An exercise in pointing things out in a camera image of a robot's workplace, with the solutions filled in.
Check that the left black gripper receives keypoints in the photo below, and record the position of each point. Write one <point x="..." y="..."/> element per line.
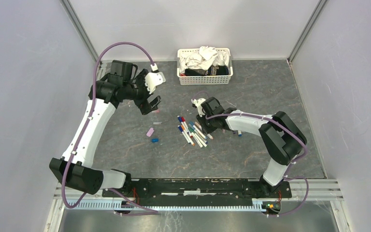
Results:
<point x="145" y="106"/>

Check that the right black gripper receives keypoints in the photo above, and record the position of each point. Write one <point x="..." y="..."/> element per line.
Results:
<point x="207" y="130"/>

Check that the pink highlighter cap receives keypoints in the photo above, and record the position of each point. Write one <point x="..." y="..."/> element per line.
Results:
<point x="150" y="132"/>

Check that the brown tip white marker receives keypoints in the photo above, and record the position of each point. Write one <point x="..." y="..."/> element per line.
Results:
<point x="200" y="127"/>

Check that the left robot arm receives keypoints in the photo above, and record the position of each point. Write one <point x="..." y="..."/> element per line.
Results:
<point x="123" y="82"/>

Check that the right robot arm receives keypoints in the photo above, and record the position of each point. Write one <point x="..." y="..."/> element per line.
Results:
<point x="282" y="138"/>

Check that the green cap white marker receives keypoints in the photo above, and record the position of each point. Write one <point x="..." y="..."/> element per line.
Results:
<point x="199" y="138"/>

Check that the orange tip white marker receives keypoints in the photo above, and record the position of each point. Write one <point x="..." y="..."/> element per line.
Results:
<point x="186" y="135"/>

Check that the white plastic basket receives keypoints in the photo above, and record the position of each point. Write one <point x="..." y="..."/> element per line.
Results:
<point x="205" y="80"/>

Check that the black printed cloth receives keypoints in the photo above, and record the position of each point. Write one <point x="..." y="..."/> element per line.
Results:
<point x="212" y="71"/>

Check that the white crumpled cloth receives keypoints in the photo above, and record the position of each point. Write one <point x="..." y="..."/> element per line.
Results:
<point x="202" y="58"/>

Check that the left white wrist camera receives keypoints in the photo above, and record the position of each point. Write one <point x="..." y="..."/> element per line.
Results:
<point x="152" y="80"/>

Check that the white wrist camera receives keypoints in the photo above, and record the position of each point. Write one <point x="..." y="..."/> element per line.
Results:
<point x="152" y="80"/>
<point x="197" y="103"/>

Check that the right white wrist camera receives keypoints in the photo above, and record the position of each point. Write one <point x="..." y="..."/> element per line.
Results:
<point x="197" y="103"/>

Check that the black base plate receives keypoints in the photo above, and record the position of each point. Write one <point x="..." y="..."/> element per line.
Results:
<point x="203" y="191"/>

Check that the white cable duct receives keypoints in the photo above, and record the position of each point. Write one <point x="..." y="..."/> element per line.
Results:
<point x="121" y="205"/>

